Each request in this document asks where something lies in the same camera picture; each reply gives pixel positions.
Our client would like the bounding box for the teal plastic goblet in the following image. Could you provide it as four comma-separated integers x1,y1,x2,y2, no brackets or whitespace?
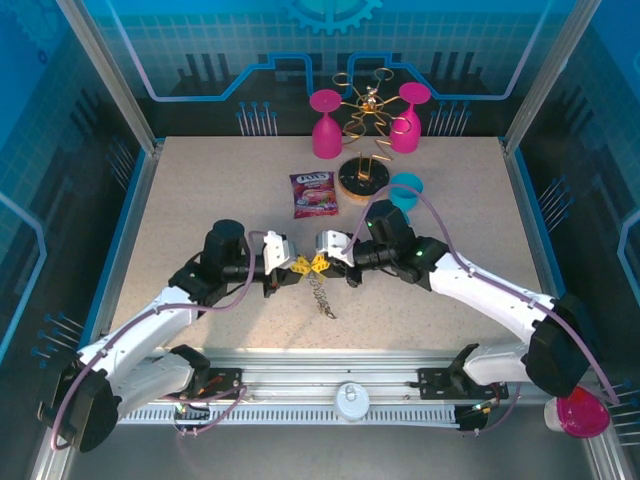
388,172,425,227

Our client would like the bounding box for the purple candy bag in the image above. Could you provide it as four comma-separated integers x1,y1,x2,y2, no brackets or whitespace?
288,171,340,220

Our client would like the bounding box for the pink plastic goblet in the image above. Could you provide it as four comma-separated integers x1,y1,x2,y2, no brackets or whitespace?
308,88,344,160
388,82,431,154

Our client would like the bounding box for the blue table edge strip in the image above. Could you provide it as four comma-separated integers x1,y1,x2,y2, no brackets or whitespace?
513,147,569,301
79,147,164,346

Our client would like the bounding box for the white pull-tab can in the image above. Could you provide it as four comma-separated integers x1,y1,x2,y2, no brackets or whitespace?
333,382,371,422

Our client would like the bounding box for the white cup with pink lid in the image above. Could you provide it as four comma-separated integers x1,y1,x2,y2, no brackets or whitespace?
543,385,611,440

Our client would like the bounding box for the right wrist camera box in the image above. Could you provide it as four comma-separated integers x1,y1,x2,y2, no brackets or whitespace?
313,228,357,267

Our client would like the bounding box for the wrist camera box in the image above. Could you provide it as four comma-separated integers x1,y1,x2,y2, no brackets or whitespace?
313,228,357,267
261,229,298,276

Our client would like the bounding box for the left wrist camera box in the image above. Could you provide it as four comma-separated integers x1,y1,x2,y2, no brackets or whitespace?
261,229,298,276

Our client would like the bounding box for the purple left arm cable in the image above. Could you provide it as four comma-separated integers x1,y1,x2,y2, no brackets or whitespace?
49,229,271,451

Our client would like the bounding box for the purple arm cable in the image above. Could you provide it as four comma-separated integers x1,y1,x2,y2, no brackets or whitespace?
49,229,271,451
349,187,621,405

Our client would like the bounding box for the gold wire glass rack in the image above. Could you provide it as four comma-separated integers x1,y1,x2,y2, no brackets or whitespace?
332,67,396,207

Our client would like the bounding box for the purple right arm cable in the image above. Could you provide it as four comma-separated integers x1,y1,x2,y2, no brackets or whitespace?
349,187,621,405

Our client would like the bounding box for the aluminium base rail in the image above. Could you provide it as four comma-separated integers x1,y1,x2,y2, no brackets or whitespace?
62,348,599,406

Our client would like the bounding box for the white slotted cable duct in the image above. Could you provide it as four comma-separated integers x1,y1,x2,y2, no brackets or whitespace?
117,403,459,427

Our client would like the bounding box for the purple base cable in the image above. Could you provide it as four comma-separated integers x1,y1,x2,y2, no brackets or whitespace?
154,384,247,440
458,382,525,437

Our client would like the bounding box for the aluminium frame post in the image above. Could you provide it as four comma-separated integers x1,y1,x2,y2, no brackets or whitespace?
499,0,601,157
54,0,166,157

